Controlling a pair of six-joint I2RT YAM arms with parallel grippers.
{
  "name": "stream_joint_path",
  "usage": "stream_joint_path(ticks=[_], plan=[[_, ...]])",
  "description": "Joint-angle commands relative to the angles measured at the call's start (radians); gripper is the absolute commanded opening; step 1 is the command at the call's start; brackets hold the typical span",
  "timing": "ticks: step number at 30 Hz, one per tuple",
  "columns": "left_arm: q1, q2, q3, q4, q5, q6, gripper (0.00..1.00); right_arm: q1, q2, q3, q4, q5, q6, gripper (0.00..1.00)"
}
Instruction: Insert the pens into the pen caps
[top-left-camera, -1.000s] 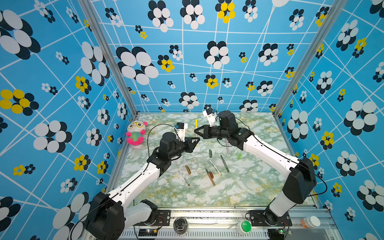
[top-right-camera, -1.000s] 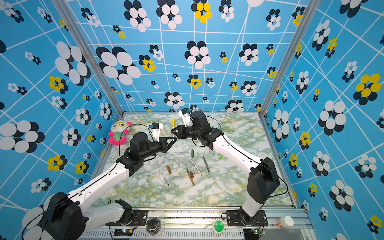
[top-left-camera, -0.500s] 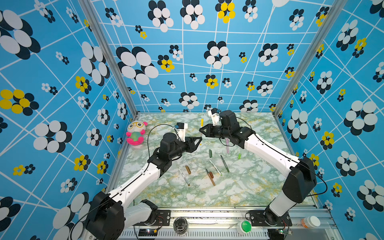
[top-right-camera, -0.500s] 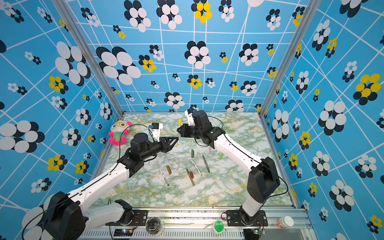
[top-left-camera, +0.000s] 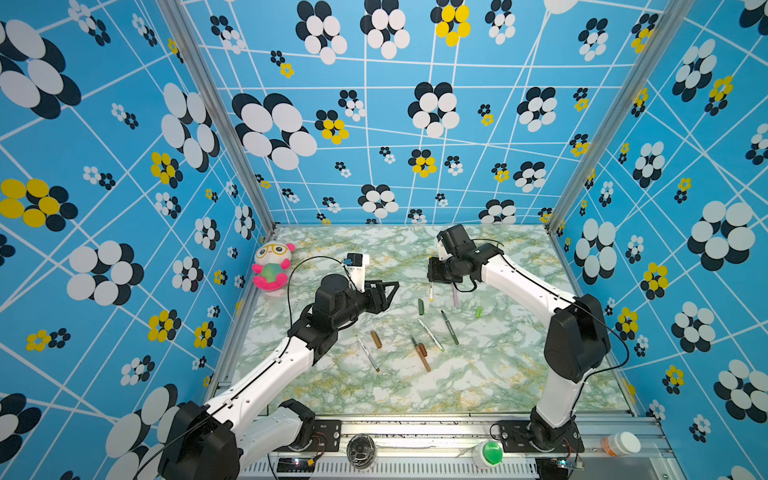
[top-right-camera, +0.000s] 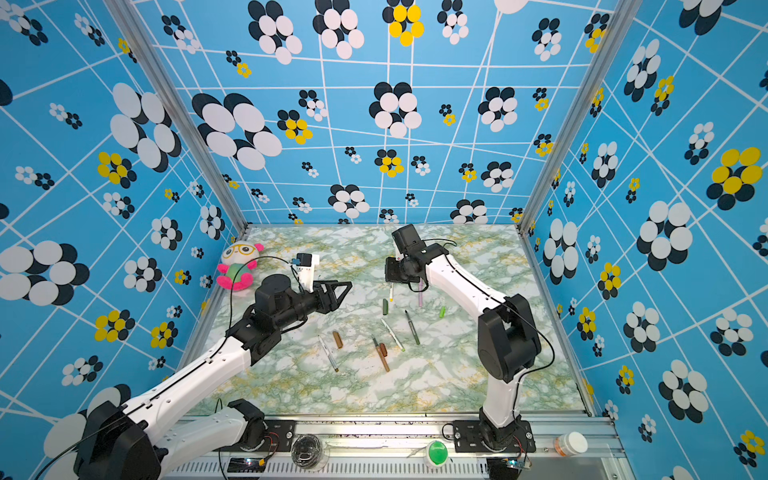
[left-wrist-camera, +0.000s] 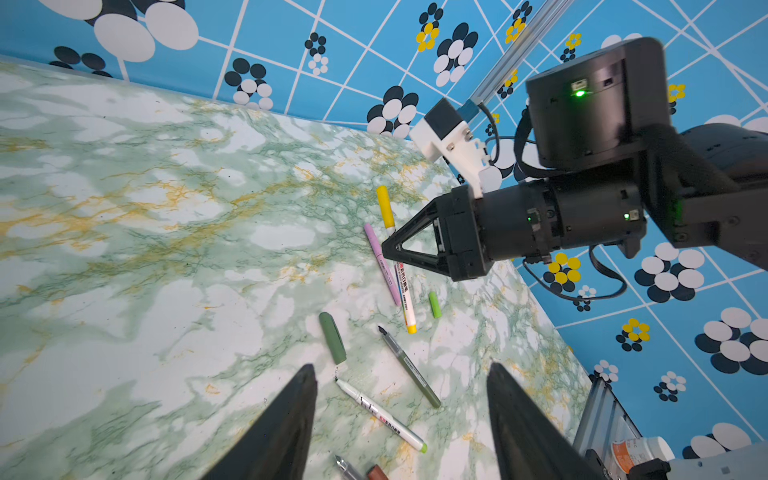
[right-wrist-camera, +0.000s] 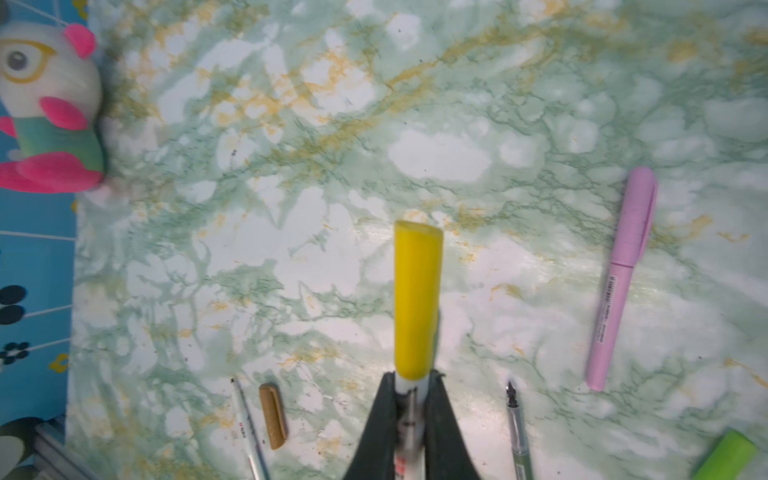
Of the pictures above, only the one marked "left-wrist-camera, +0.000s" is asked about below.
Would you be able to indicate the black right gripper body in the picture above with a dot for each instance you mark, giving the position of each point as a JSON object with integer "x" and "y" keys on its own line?
{"x": 532, "y": 220}

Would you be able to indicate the small brown cap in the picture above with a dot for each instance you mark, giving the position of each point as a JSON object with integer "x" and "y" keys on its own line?
{"x": 376, "y": 473}

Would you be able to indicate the pink pen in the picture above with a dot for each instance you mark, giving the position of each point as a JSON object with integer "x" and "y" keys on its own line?
{"x": 385, "y": 269}

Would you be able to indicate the dark green pen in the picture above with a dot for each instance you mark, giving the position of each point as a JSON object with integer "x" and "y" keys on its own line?
{"x": 410, "y": 368}

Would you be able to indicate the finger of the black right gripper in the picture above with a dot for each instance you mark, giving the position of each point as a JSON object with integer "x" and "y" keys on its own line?
{"x": 397, "y": 237}
{"x": 428, "y": 262}

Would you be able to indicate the white pen light green end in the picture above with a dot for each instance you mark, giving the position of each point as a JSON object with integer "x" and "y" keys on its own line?
{"x": 383, "y": 416}

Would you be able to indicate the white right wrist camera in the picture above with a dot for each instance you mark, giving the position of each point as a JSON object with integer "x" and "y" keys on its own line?
{"x": 442, "y": 132}

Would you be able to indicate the dark green pen cap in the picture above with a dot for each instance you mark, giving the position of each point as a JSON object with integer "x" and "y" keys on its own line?
{"x": 333, "y": 338}

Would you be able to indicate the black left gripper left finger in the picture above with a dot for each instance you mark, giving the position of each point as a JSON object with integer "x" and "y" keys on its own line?
{"x": 277, "y": 445}

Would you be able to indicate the white pen yellow end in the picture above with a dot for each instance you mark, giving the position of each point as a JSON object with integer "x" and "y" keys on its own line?
{"x": 403, "y": 284}

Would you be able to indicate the light green pen cap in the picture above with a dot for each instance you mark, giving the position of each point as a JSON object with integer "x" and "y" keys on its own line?
{"x": 435, "y": 305}

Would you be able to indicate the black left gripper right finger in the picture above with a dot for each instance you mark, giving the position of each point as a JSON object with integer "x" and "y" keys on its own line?
{"x": 527, "y": 444}

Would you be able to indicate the aluminium frame post right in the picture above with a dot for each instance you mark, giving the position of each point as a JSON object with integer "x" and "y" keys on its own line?
{"x": 548, "y": 15}

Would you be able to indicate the white pill bottle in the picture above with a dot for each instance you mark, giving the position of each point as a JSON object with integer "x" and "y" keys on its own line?
{"x": 632, "y": 452}

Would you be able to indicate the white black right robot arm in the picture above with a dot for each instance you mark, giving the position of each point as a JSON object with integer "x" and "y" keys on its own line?
{"x": 610, "y": 163}

